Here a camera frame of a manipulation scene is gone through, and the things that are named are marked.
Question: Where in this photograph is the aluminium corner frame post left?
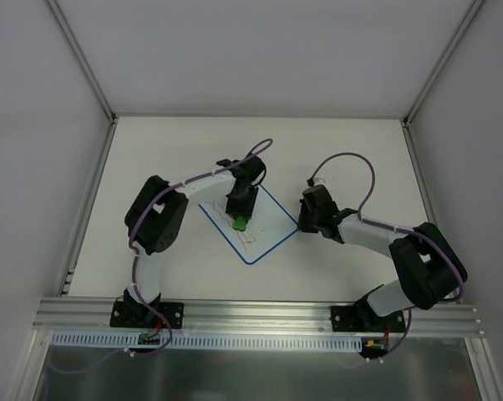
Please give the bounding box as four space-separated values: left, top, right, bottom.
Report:
46 0 118 124

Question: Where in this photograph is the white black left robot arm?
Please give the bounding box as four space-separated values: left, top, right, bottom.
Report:
123 155 267 327

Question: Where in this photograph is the white slotted cable duct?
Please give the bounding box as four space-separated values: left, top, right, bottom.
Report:
50 331 363 353

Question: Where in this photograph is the aluminium front rail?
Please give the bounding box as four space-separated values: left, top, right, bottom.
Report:
33 297 486 338

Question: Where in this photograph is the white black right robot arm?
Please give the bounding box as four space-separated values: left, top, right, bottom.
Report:
297 185 468 332

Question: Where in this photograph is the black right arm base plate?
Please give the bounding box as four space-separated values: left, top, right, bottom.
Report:
330 304 406 333

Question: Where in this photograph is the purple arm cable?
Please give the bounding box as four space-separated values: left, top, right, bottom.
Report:
307 150 465 371
44 138 274 375

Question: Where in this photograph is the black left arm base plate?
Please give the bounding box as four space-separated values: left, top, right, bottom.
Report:
109 300 185 329

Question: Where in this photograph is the green whiteboard eraser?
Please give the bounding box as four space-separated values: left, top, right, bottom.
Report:
232 216 248 231

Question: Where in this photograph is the blue-framed small whiteboard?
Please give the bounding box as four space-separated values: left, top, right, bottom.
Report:
199 185 297 266

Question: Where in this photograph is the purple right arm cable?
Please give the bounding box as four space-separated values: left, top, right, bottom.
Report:
307 150 465 371

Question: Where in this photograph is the aluminium corner frame post right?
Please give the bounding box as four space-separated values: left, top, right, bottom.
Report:
401 0 486 126

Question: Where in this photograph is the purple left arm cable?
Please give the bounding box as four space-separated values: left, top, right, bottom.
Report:
44 138 274 375

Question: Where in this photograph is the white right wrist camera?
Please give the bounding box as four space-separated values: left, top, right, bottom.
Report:
307 177 326 187

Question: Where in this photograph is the aluminium corner frame post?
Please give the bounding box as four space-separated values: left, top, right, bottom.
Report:
46 0 118 124
401 0 486 126

